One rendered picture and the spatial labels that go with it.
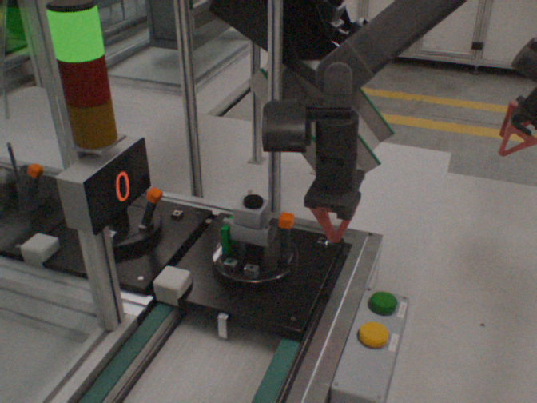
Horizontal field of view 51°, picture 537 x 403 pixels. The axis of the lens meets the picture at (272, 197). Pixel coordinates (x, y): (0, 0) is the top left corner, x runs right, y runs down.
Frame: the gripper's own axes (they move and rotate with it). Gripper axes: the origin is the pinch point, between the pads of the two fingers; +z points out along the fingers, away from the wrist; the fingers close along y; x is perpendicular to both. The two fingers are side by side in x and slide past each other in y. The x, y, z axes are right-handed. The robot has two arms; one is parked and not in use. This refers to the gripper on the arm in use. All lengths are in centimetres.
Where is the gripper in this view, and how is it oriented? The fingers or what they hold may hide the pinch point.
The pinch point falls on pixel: (334, 237)
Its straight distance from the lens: 84.6
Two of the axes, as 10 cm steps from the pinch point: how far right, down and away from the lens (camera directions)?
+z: 0.4, 8.5, 5.3
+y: -3.4, 5.1, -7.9
